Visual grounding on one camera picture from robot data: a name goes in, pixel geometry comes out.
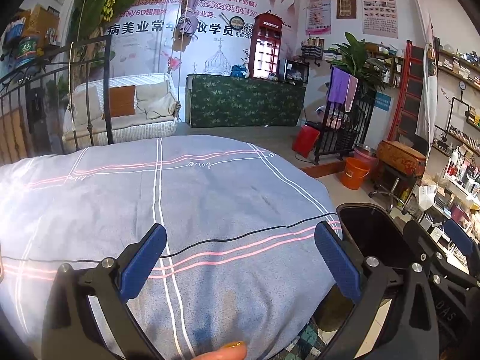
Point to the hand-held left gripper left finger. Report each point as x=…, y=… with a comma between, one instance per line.
x=144, y=258

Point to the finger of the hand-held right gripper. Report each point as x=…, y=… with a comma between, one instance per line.
x=459, y=238
x=431, y=251

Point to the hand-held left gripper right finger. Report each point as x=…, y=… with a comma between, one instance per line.
x=337, y=258

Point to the cosmetics display table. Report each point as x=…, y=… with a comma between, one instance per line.
x=461, y=187

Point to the chrome stool base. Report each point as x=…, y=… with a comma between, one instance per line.
x=392, y=180

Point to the orange bucket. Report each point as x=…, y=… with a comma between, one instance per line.
x=354, y=174

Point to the plaid green clothing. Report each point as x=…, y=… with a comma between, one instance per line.
x=303, y=345

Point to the patterned stool cushion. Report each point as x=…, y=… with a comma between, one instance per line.
x=399, y=155

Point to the pink basin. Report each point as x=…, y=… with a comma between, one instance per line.
x=369, y=159

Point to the red bin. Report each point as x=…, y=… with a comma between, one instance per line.
x=305, y=140

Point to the white wicker swing sofa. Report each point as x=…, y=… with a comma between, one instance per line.
x=150, y=129

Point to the white banner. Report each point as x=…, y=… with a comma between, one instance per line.
x=427, y=101

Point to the black metal rack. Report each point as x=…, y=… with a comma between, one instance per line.
x=360, y=120

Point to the orange cushion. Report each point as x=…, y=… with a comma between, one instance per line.
x=120, y=101

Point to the beige cushion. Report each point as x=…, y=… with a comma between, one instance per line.
x=155, y=99
x=88, y=103

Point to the pink towel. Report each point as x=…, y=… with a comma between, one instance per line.
x=351, y=93

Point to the purple towel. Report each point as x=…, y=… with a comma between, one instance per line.
x=337, y=86

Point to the green patterned counter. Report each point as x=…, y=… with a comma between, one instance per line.
x=243, y=101

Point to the red ladder shelf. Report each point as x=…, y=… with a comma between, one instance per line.
x=408, y=56

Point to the green potted plant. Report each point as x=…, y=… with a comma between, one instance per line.
x=354, y=58

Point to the blue cloth bundle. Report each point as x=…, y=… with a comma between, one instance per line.
x=238, y=71

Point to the green round tin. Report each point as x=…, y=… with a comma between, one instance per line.
x=26, y=52

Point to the red telephone booth cabinet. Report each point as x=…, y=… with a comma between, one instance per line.
x=267, y=22

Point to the yellow plastic banana bunch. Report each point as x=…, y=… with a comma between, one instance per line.
x=108, y=7

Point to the tall banana plant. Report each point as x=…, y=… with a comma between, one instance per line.
x=90, y=7

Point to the brown cardboard box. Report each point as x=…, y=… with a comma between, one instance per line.
x=41, y=22

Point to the blue wall sign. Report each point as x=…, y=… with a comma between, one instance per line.
x=382, y=104

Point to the pipe wall shelf with products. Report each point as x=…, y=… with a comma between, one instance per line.
x=455, y=67

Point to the black picture frame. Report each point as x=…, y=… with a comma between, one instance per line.
x=294, y=71

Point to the wall shelf with bottles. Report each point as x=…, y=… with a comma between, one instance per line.
x=312, y=50

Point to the large printed wall poster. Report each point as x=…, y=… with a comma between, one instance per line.
x=150, y=30

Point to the eyebrow chart wall poster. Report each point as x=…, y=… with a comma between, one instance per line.
x=378, y=7

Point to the pink wall poster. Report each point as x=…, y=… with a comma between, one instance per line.
x=318, y=11

